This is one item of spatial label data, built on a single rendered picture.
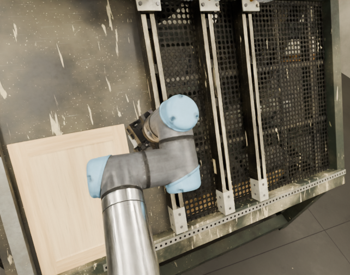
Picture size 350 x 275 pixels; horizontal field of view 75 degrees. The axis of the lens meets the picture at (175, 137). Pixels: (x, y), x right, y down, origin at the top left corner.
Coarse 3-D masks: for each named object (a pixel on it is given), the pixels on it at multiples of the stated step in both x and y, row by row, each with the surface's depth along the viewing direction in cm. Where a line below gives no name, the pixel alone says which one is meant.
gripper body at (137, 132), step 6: (144, 114) 58; (138, 120) 62; (144, 120) 57; (132, 126) 63; (138, 126) 62; (132, 132) 62; (138, 132) 62; (144, 132) 56; (132, 138) 66; (138, 138) 62; (144, 138) 63; (138, 144) 64; (144, 144) 62; (150, 144) 62
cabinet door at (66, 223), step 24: (24, 144) 86; (48, 144) 89; (72, 144) 93; (96, 144) 97; (120, 144) 100; (24, 168) 87; (48, 168) 90; (72, 168) 94; (24, 192) 88; (48, 192) 91; (72, 192) 95; (48, 216) 92; (72, 216) 95; (96, 216) 99; (48, 240) 92; (72, 240) 96; (96, 240) 100; (48, 264) 93; (72, 264) 97
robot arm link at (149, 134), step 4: (148, 116) 55; (148, 120) 53; (144, 124) 55; (148, 124) 53; (144, 128) 55; (148, 128) 53; (148, 132) 53; (148, 136) 55; (152, 136) 54; (152, 140) 56; (156, 140) 55
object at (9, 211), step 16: (0, 144) 84; (0, 160) 82; (0, 176) 82; (0, 192) 83; (0, 208) 83; (16, 208) 86; (16, 224) 86; (16, 240) 86; (16, 256) 87; (32, 256) 92; (32, 272) 89
